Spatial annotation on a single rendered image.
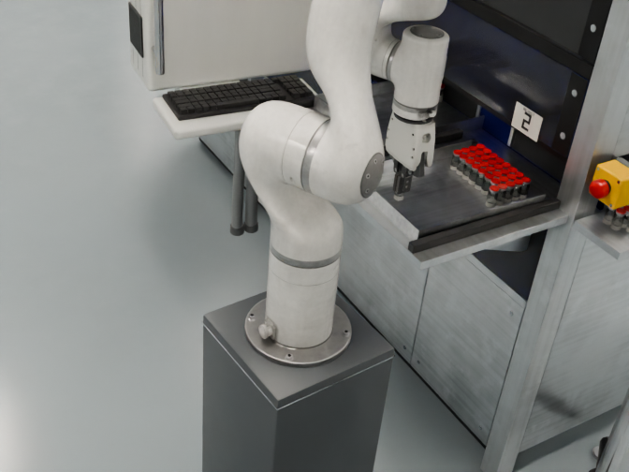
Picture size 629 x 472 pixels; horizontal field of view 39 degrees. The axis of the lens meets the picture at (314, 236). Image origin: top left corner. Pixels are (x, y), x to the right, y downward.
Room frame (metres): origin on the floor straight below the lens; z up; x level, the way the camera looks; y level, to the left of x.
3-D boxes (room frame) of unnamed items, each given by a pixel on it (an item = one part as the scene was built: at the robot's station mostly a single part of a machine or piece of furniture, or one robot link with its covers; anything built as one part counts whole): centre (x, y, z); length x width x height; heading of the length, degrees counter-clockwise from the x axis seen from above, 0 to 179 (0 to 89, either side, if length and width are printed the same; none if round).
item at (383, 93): (1.99, -0.18, 0.90); 0.34 x 0.26 x 0.04; 124
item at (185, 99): (2.16, 0.24, 0.82); 0.40 x 0.14 x 0.02; 119
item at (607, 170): (1.57, -0.61, 1.00); 0.08 x 0.07 x 0.07; 124
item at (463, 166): (1.70, -0.35, 0.90); 0.18 x 0.02 x 0.05; 33
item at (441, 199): (1.65, -0.28, 0.90); 0.34 x 0.26 x 0.04; 123
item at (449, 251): (1.81, -0.22, 0.87); 0.70 x 0.48 x 0.02; 34
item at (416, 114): (1.49, -0.17, 1.16); 0.09 x 0.08 x 0.03; 34
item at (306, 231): (1.19, 0.04, 1.16); 0.19 x 0.12 x 0.24; 61
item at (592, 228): (1.58, -0.65, 0.87); 0.14 x 0.13 x 0.02; 124
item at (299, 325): (1.18, 0.01, 0.95); 0.19 x 0.19 x 0.18
